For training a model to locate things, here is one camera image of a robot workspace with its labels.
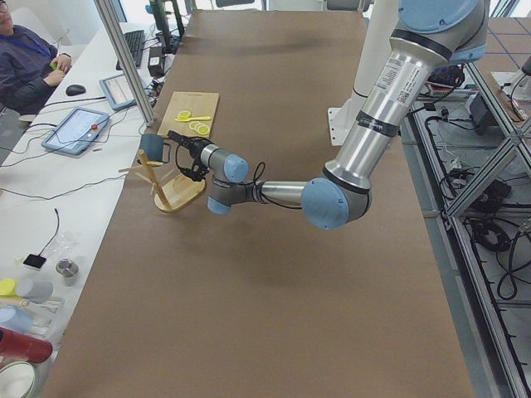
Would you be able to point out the light blue cup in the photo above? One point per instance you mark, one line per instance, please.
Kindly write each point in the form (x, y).
(16, 319)

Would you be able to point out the blue teach pendant far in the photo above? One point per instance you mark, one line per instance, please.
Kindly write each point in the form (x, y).
(117, 92)

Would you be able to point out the white green bowl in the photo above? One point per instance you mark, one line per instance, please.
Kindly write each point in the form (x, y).
(19, 380)

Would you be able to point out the blue teach pendant near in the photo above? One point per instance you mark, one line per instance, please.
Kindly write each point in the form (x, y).
(76, 132)

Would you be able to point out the yellow cup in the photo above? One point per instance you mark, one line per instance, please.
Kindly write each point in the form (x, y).
(8, 287)

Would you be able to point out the yellow plastic knife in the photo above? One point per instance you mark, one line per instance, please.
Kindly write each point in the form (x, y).
(190, 119)

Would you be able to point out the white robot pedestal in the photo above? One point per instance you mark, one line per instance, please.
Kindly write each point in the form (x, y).
(374, 55)

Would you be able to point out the seated person dark jacket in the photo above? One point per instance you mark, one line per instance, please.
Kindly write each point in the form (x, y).
(31, 67)

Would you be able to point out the black power adapter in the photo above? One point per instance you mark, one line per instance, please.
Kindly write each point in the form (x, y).
(156, 62)

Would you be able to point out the wooden cup storage rack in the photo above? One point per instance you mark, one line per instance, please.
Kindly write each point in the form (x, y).
(169, 193)

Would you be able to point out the black computer mouse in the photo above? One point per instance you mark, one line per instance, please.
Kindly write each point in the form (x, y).
(75, 89)

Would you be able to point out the blue teach pendant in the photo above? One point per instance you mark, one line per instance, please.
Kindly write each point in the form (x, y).
(76, 132)
(117, 92)

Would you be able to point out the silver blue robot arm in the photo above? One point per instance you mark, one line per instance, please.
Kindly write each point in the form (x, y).
(426, 35)

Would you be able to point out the red thermos bottle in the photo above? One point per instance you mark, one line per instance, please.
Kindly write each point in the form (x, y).
(21, 347)

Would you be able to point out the small steel cup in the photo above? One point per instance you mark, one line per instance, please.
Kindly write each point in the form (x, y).
(68, 270)

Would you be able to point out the lemon slice single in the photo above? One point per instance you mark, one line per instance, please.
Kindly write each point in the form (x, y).
(184, 115)

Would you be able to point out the bamboo cutting board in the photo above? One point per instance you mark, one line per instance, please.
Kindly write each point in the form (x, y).
(169, 105)

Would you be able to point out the black square pad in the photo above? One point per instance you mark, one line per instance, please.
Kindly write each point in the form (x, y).
(34, 261)

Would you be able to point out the black keyboard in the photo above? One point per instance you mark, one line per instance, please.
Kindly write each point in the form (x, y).
(135, 41)

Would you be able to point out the grey cylinder cup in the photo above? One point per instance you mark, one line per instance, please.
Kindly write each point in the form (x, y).
(37, 291)

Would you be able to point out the dark teal mug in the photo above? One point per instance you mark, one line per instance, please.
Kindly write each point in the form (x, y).
(155, 148)

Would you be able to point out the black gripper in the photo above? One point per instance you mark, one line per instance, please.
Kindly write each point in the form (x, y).
(194, 147)

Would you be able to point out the aluminium frame post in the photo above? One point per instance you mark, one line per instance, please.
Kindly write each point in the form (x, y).
(110, 21)

